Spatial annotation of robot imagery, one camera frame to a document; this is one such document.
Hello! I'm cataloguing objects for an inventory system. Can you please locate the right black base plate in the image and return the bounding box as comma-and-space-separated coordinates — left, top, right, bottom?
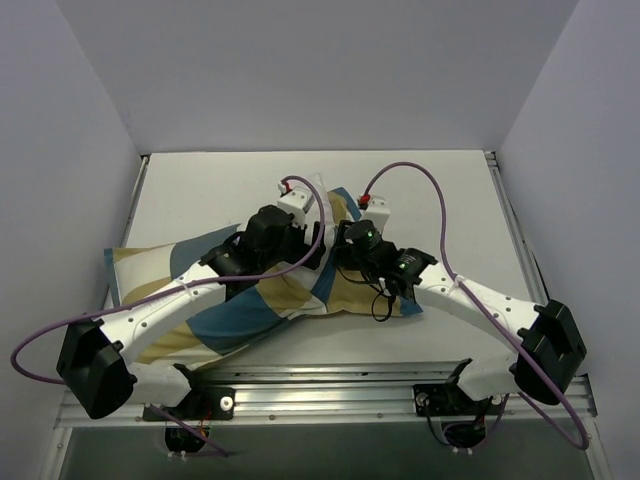
412, 383, 500, 417

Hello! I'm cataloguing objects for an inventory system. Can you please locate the purple cable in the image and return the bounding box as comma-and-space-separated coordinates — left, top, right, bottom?
358, 160, 591, 449
10, 174, 331, 459

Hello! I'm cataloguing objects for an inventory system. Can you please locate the aluminium side rail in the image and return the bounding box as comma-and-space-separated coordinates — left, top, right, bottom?
84, 154, 151, 361
484, 151, 550, 305

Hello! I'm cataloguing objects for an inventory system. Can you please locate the blue beige white pillowcase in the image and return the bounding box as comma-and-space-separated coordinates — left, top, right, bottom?
102, 185, 426, 374

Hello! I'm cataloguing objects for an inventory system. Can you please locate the black looped wire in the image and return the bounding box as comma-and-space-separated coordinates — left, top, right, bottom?
369, 279, 401, 324

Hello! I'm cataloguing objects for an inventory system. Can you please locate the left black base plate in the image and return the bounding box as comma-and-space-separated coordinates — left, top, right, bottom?
160, 385, 236, 421

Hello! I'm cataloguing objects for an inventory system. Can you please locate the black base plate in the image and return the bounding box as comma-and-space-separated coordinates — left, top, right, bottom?
412, 383, 500, 417
160, 385, 236, 421

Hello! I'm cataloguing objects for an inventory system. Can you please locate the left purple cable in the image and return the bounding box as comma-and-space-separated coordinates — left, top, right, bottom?
10, 174, 331, 459

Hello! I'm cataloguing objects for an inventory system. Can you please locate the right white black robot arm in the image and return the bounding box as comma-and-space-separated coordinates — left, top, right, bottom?
335, 220, 586, 413

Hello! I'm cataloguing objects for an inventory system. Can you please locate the right aluminium side rail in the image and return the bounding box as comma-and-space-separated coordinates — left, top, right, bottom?
484, 151, 550, 305

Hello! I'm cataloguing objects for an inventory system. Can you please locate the aluminium front rail frame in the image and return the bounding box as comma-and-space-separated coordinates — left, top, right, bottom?
55, 362, 597, 428

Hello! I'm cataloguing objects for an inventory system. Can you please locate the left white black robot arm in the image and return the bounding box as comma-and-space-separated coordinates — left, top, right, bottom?
56, 205, 325, 419

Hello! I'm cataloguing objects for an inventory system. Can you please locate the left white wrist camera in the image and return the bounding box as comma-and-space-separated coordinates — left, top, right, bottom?
277, 181, 314, 228

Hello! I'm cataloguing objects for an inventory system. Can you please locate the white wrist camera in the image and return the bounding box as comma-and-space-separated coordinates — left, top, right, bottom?
358, 194, 390, 233
277, 181, 314, 228

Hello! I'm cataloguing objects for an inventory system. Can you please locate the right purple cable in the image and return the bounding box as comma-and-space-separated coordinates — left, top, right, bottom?
358, 160, 591, 449

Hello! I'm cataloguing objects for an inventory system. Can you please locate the left aluminium side rail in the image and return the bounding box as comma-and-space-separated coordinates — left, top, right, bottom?
84, 154, 151, 361

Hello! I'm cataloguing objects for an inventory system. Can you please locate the white pillow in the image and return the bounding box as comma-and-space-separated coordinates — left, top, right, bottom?
297, 170, 341, 271

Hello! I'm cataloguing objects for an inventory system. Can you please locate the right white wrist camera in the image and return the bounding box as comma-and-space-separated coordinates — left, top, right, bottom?
358, 194, 390, 233

